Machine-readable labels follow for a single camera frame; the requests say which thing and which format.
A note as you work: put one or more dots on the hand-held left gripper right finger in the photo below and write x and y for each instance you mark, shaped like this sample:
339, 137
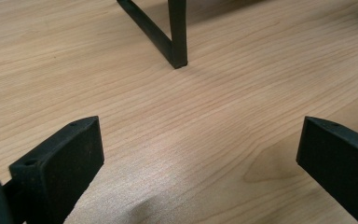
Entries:
341, 165

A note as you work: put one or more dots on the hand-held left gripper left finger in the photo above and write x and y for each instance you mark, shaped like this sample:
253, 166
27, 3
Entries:
59, 168

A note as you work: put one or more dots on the black two-tier shelf rack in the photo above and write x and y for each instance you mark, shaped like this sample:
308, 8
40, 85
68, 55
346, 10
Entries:
177, 37

